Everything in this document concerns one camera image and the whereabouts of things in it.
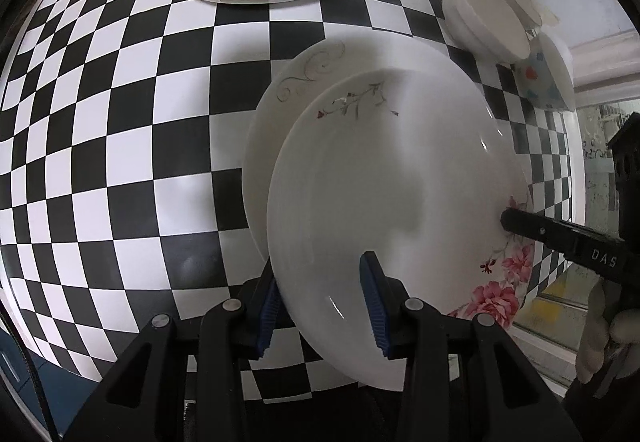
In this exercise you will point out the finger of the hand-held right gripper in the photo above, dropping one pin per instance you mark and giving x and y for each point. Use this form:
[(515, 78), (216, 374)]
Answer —
[(537, 227)]

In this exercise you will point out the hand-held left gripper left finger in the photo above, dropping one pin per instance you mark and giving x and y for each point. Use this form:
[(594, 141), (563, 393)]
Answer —
[(267, 317)]

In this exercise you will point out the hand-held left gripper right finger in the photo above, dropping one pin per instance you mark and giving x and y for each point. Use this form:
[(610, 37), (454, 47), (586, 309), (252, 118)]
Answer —
[(372, 302)]

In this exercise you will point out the white plate with pink flowers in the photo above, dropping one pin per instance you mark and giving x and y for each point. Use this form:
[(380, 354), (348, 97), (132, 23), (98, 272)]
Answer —
[(400, 162)]

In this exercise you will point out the blue-rimmed bowl with flower print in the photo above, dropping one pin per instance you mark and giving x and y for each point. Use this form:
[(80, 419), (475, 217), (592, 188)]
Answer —
[(537, 72)]

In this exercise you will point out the white bowls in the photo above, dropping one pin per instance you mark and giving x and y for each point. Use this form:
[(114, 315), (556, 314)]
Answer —
[(475, 12)]

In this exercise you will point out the white plate with grey swirl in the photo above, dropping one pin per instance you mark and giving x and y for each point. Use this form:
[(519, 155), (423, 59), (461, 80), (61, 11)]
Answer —
[(300, 72)]

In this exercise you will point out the person's right hand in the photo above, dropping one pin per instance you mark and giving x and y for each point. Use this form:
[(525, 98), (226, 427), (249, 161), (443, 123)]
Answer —
[(592, 332)]

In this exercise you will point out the black and white checkered tablecloth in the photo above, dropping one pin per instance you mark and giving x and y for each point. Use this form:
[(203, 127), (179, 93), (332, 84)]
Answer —
[(125, 147)]

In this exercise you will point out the blue cabinet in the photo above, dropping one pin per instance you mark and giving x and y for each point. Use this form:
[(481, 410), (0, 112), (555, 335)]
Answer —
[(45, 387)]

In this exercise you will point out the white window frame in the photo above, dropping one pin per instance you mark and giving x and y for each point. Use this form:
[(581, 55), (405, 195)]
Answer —
[(605, 67)]

